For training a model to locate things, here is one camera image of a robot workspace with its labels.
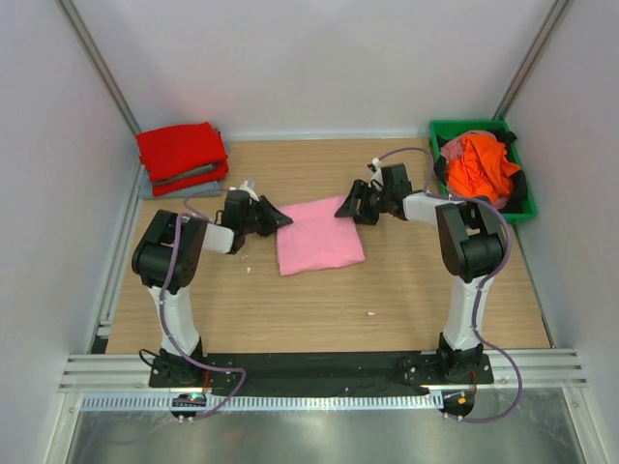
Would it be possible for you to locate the red folded t shirt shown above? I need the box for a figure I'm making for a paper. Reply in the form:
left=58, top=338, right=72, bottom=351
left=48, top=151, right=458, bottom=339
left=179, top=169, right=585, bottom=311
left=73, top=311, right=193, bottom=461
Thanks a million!
left=139, top=162, right=228, bottom=199
left=136, top=122, right=228, bottom=185

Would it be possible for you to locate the red folded t shirt lower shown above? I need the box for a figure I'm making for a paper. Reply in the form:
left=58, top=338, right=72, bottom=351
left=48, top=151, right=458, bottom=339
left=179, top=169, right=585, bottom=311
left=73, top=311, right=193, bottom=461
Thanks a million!
left=139, top=162, right=228, bottom=199

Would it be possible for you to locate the orange t shirt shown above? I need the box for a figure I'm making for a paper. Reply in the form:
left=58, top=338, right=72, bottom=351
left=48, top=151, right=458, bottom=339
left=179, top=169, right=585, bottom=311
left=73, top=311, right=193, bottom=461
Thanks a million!
left=445, top=133, right=521, bottom=207

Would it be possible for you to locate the pink t shirt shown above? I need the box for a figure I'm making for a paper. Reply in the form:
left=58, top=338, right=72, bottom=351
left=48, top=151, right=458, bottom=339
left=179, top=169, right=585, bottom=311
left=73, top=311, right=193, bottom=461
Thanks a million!
left=276, top=195, right=366, bottom=276

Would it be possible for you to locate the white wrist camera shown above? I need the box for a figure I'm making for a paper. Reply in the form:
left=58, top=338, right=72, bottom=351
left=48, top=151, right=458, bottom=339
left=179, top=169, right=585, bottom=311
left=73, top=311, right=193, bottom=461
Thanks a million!
left=368, top=158, right=384, bottom=189
left=238, top=179, right=259, bottom=201

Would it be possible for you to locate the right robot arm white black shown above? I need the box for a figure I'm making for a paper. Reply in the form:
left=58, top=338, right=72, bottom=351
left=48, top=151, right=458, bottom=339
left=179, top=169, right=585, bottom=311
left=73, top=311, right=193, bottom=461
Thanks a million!
left=335, top=163, right=512, bottom=383

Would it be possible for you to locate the white slotted cable duct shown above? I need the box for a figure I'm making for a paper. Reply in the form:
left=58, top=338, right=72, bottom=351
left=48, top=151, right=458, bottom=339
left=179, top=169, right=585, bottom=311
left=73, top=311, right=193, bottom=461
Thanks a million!
left=80, top=391, right=443, bottom=413

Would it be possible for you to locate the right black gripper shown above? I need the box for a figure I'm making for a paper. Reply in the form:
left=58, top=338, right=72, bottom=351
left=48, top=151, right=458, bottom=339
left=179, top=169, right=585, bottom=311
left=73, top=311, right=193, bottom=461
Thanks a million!
left=335, top=180, right=392, bottom=226

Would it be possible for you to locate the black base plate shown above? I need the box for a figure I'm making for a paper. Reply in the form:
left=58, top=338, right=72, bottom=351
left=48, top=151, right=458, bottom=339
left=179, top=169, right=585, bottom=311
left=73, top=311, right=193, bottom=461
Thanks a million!
left=145, top=351, right=494, bottom=398

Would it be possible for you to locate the grey folded t shirt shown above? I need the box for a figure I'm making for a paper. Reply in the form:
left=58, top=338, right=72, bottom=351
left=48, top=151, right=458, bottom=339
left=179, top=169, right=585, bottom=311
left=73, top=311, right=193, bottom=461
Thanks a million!
left=138, top=139, right=232, bottom=200

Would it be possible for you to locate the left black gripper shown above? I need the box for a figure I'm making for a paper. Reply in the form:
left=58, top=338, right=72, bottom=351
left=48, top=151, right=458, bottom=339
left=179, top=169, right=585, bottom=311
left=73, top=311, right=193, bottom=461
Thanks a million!
left=241, top=195, right=292, bottom=238

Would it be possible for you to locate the red folded t shirt top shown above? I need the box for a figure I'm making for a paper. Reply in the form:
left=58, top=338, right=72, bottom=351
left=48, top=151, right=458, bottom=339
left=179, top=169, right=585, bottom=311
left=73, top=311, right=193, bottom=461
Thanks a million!
left=136, top=122, right=228, bottom=185

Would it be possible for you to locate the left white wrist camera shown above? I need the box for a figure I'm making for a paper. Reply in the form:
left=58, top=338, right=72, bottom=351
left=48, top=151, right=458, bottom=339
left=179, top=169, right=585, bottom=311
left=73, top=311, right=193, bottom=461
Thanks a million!
left=238, top=179, right=259, bottom=201

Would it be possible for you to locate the green plastic bin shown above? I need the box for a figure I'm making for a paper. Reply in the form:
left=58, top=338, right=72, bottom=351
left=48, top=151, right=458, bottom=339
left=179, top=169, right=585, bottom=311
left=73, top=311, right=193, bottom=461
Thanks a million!
left=429, top=119, right=538, bottom=225

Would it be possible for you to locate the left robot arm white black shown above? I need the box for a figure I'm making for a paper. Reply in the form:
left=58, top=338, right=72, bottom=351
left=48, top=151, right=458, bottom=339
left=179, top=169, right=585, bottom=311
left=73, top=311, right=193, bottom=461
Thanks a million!
left=132, top=188, right=294, bottom=387

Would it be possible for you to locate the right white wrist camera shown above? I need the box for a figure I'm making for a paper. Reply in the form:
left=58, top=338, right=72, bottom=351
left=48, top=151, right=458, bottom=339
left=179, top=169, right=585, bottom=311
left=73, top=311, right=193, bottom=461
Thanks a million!
left=368, top=158, right=384, bottom=189

